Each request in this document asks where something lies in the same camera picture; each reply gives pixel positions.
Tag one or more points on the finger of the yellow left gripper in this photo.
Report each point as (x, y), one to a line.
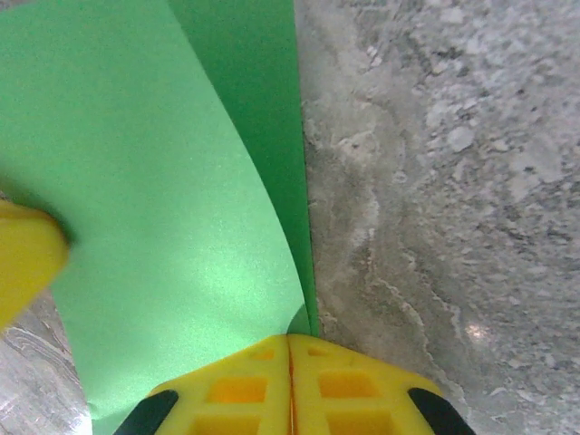
(27, 258)

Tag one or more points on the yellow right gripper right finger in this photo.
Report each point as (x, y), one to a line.
(349, 394)

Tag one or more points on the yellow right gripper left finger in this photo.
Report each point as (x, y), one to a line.
(240, 394)

